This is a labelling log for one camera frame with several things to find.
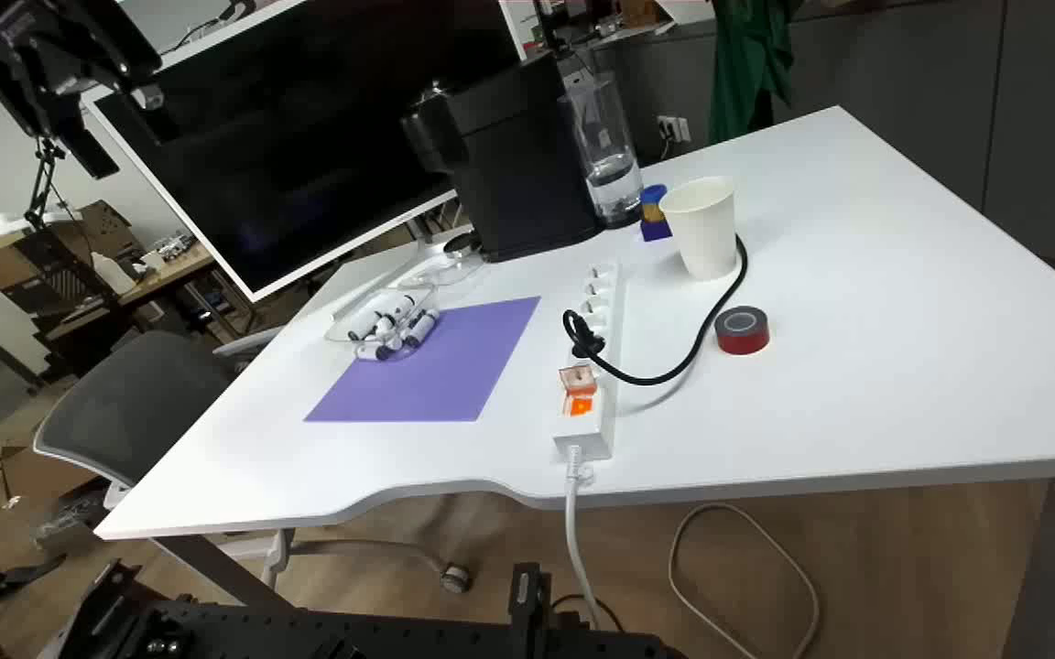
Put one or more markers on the white power strip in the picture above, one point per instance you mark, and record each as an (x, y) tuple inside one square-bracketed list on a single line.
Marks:
[(586, 366)]

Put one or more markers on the grey office chair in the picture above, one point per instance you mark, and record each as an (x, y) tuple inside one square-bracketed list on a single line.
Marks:
[(136, 404)]

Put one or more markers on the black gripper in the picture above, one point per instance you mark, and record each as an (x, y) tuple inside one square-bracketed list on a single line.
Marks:
[(76, 61)]

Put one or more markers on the clear water container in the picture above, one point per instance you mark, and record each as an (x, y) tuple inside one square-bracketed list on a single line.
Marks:
[(602, 133)]

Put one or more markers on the black camera tripod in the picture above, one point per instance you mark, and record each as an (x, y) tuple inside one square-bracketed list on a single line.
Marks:
[(44, 184)]

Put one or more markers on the green hanging cloth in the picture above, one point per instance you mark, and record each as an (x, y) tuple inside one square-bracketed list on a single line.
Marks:
[(749, 61)]

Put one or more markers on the white paper cup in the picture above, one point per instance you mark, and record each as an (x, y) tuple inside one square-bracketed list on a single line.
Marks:
[(705, 223)]

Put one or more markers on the blue purple paper sheet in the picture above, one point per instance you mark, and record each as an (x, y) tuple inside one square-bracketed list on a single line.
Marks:
[(439, 366)]

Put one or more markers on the colourless plastic bowl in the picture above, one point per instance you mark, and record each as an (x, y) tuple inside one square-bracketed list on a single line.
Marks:
[(365, 306)]

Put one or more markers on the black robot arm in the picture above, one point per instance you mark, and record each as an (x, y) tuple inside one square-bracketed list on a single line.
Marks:
[(15, 15)]

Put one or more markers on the blue yellow toy block stack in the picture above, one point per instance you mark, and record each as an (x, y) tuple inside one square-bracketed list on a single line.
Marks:
[(652, 214)]

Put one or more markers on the black perforated breadboard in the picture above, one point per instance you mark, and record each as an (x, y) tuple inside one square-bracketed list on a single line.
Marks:
[(310, 636)]

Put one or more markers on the white wall socket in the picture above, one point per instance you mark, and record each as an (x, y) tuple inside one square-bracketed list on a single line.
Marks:
[(676, 131)]

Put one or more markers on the red tape roll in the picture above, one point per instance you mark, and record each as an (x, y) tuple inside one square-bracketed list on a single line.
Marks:
[(740, 331)]

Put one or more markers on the cluttered wooden desk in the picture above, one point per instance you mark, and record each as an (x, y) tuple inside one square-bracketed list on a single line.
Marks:
[(76, 277)]

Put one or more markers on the blue band pill bottle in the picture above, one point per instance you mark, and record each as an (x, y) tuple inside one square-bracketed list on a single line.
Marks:
[(384, 347)]

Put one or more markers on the white framed monitor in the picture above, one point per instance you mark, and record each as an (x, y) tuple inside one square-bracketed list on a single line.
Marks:
[(293, 133)]

